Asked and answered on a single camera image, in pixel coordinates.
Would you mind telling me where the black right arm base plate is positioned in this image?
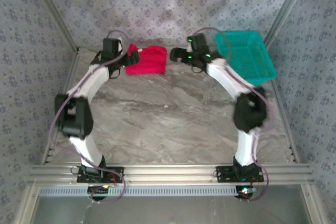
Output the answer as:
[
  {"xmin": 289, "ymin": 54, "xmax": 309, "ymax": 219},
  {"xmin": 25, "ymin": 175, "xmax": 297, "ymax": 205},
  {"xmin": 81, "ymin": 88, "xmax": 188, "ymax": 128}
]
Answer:
[{"xmin": 216, "ymin": 165, "xmax": 265, "ymax": 183}]

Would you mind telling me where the red t-shirt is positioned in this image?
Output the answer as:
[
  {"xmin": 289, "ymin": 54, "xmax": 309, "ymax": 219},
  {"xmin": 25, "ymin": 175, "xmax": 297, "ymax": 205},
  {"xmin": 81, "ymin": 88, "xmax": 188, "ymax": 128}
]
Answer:
[{"xmin": 125, "ymin": 43, "xmax": 168, "ymax": 76}]

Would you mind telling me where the teal plastic basket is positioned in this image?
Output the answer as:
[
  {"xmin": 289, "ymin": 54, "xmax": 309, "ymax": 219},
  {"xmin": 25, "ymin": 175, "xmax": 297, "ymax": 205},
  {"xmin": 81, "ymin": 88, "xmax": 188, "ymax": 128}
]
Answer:
[{"xmin": 215, "ymin": 30, "xmax": 278, "ymax": 86}]

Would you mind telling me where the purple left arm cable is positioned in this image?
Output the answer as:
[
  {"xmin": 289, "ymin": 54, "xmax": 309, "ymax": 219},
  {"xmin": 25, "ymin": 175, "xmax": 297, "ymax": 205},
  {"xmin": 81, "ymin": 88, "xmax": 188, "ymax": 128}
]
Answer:
[{"xmin": 49, "ymin": 30, "xmax": 127, "ymax": 205}]

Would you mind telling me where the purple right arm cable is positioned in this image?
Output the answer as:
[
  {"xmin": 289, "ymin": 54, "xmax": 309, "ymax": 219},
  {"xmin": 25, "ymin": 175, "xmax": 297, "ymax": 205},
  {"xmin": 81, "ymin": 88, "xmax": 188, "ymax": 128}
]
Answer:
[{"xmin": 193, "ymin": 27, "xmax": 276, "ymax": 203}]

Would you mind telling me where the thin black left gripper wire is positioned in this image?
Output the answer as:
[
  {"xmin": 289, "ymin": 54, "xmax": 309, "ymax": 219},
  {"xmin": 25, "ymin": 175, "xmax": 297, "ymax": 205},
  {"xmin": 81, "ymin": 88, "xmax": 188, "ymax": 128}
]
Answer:
[{"xmin": 109, "ymin": 66, "xmax": 122, "ymax": 80}]

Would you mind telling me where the aluminium frame leg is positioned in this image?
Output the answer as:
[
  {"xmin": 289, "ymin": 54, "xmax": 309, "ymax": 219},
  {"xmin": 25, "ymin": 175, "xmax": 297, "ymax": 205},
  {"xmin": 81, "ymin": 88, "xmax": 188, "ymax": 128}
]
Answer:
[
  {"xmin": 301, "ymin": 184, "xmax": 325, "ymax": 224},
  {"xmin": 14, "ymin": 184, "xmax": 40, "ymax": 224}
]

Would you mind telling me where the black controller board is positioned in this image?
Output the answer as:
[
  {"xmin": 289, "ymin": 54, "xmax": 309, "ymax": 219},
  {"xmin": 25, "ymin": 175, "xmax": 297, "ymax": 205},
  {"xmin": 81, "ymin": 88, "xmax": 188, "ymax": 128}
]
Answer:
[
  {"xmin": 88, "ymin": 185, "xmax": 110, "ymax": 200},
  {"xmin": 235, "ymin": 186, "xmax": 257, "ymax": 200}
]

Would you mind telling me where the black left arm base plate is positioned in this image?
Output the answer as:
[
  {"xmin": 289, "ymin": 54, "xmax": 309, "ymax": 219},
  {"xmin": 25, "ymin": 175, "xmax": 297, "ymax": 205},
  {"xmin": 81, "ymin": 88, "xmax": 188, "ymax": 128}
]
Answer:
[{"xmin": 76, "ymin": 166, "xmax": 124, "ymax": 184}]

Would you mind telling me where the grey slotted cable duct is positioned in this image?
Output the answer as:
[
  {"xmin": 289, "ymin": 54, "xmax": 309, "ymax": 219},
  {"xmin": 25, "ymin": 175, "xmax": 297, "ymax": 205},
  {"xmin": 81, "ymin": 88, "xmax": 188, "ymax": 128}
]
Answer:
[{"xmin": 39, "ymin": 187, "xmax": 253, "ymax": 198}]

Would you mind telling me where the aluminium frame cross rail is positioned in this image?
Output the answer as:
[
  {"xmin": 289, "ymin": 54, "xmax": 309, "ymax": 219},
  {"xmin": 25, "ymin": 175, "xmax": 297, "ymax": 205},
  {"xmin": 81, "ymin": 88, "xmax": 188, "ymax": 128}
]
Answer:
[{"xmin": 27, "ymin": 163, "xmax": 314, "ymax": 185}]

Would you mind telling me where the aluminium frame post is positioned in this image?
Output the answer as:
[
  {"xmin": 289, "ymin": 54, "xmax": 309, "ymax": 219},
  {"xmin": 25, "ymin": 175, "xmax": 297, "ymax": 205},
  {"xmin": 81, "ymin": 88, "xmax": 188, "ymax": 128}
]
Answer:
[
  {"xmin": 26, "ymin": 0, "xmax": 80, "ymax": 51},
  {"xmin": 263, "ymin": 0, "xmax": 313, "ymax": 49}
]

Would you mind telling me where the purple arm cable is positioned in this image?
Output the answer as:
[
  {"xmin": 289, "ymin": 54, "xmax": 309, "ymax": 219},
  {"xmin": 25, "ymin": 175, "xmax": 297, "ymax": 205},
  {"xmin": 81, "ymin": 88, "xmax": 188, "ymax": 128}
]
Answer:
[
  {"xmin": 49, "ymin": 30, "xmax": 127, "ymax": 205},
  {"xmin": 193, "ymin": 27, "xmax": 276, "ymax": 203}
]

